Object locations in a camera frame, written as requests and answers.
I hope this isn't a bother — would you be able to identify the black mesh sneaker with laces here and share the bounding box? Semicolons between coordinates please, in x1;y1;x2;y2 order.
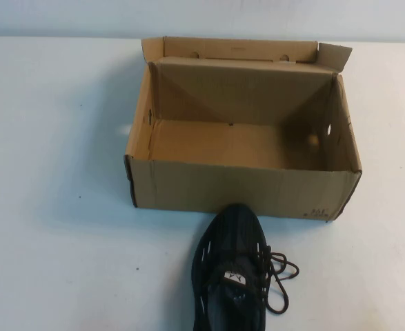
192;203;302;331

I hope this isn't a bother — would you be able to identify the brown cardboard shoe box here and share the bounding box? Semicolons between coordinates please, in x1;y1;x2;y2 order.
124;34;364;221

